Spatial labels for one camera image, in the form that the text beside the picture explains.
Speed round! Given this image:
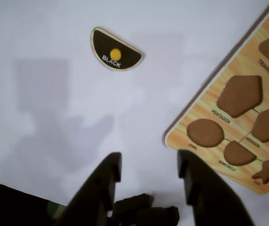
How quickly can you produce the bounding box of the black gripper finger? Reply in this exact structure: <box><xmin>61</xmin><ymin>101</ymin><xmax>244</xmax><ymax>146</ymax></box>
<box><xmin>177</xmin><ymin>149</ymin><xmax>255</xmax><ymax>226</ymax></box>
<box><xmin>54</xmin><ymin>152</ymin><xmax>122</xmax><ymax>226</ymax></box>

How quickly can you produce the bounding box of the black semicircle piece yellow pin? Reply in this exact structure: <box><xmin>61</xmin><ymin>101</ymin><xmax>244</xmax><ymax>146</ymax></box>
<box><xmin>90</xmin><ymin>26</ymin><xmax>146</xmax><ymax>71</ymax></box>

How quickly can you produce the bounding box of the wooden shape puzzle board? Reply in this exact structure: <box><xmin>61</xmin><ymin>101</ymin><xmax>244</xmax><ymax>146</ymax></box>
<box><xmin>163</xmin><ymin>0</ymin><xmax>269</xmax><ymax>195</ymax></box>

